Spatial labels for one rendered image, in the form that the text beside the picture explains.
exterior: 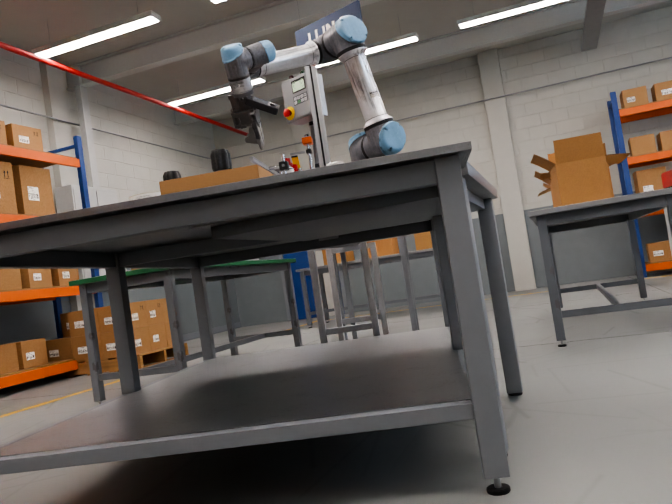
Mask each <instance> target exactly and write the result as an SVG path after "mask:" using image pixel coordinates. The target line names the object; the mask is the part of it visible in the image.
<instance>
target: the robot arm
mask: <svg viewBox="0 0 672 504"><path fill-rule="evenodd" d="M366 38H367V29H366V26H365V25H364V23H363V22H362V21H361V20H360V19H358V18H357V17H355V16H352V15H346V16H343V17H342V18H340V19H338V20H337V21H336V22H335V24H333V25H332V26H331V27H330V28H329V29H328V30H327V31H326V32H324V33H323V34H322V35H321V36H319V37H318V38H316V39H314V40H311V41H308V42H306V44H305V45H301V46H297V47H292V48H288V49H283V50H278V51H276V50H275V47H274V45H273V44H272V43H271V42H270V41H268V40H264V41H258V42H257V43H254V44H251V45H248V46H246V47H242V44H241V43H233V44H229V45H226V46H223V47H222V48H221V57H222V62H223V64H224V67H225V71H226V75H227V78H228V82H229V86H230V89H231V92H232V93H230V94H229V96H228V100H230V102H231V106H232V110H233V111H232V113H231V115H232V119H233V122H234V126H235V129H239V128H241V129H243V128H247V126H250V128H249V133H248V134H247V136H246V137H245V142H246V143H252V144H258V145H259V147H260V149H261V150H263V147H264V136H263V129H262V123H261V119H260V113H259V110H262V111H265V112H268V113H271V114H274V115H277V113H278V110H279V107H280V106H279V105H278V104H275V103H272V102H269V101H266V100H263V99H260V98H257V97H254V96H251V94H253V93H254V92H253V89H252V88H253V85H252V82H251V79H252V78H256V77H261V76H265V75H269V74H273V73H277V72H281V71H286V70H290V69H294V68H298V67H302V66H307V65H310V66H313V67H314V66H318V65H323V64H327V63H331V62H334V61H337V60H338V61H340V62H342V63H344V66H345V68H346V71H347V74H348V76H349V79H350V82H351V84H352V87H353V90H354V92H355V95H356V98H357V100H358V103H359V106H360V108H361V111H362V114H363V116H364V119H365V122H366V124H365V127H364V132H360V133H357V134H355V135H354V136H352V137H351V138H350V139H349V142H348V145H349V153H350V157H351V162H353V161H359V160H365V159H370V158H376V157H382V156H387V155H393V154H397V153H398V152H400V151H401V150H402V149H403V148H404V145H405V142H406V134H405V131H404V129H403V127H402V126H401V125H399V123H398V122H395V121H394V120H393V117H391V116H389V115H388V114H387V113H386V110H385V107H384V105H383V102H382V99H381V97H380V94H379V91H378V88H377V86H376V83H375V80H374V78H373V75H372V72H371V70H370V67H369V64H368V62H367V59H366V56H365V53H366V50H367V47H366V44H365V42H364V41H365V40H366ZM242 98H244V99H242ZM258 109H259V110H258Z"/></svg>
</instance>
